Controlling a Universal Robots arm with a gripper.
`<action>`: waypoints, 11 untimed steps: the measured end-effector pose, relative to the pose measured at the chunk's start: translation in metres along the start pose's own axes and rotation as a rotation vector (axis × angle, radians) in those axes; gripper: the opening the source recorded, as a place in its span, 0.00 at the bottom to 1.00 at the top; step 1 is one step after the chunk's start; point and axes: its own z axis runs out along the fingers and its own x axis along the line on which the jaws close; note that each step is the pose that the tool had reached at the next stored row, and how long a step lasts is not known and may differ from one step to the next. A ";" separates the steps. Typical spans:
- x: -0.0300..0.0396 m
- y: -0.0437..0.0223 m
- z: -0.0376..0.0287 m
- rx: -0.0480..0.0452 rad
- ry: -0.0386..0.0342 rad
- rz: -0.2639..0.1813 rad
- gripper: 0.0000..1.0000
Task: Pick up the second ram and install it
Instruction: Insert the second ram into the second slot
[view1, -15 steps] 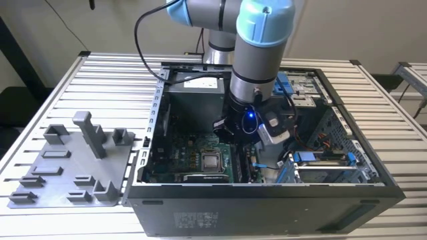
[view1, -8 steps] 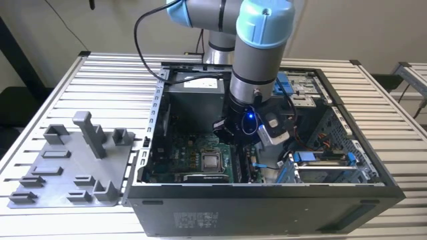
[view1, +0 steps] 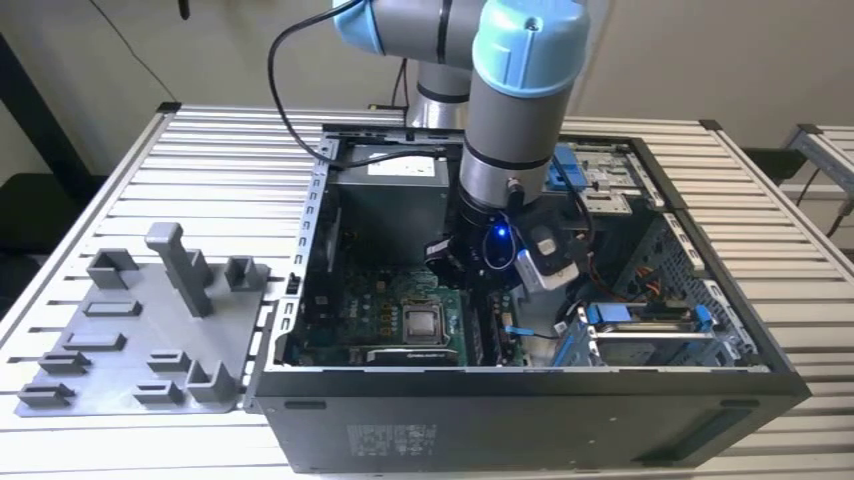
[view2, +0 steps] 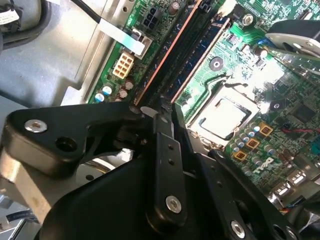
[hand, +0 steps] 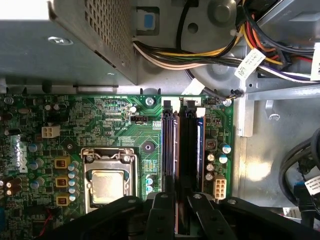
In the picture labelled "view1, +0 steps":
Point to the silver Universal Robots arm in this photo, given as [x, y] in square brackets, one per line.
[514, 125]

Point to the silver CPU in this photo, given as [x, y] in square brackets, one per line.
[422, 324]

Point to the CPU socket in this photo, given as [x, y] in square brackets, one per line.
[423, 341]

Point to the green motherboard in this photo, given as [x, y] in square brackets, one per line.
[374, 300]

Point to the grey power supply unit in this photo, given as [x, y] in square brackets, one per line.
[380, 220]

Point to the black graphics card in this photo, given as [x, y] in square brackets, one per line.
[414, 356]

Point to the hard disk in blue carrier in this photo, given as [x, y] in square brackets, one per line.
[610, 314]

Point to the blue plastic drive latch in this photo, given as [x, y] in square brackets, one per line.
[567, 156]
[566, 181]

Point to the grey metal drive cage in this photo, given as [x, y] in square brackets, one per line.
[610, 200]

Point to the black open PC case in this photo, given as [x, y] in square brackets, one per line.
[467, 425]

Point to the grey plastic parts rack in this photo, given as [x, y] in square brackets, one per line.
[154, 325]

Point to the metal slat side table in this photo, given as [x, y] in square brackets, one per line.
[828, 150]

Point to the black hanging rod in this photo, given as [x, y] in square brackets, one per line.
[183, 9]

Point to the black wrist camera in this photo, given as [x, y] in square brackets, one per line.
[443, 256]

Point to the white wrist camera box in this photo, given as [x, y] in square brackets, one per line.
[550, 270]

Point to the black slanted post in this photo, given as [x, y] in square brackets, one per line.
[40, 120]

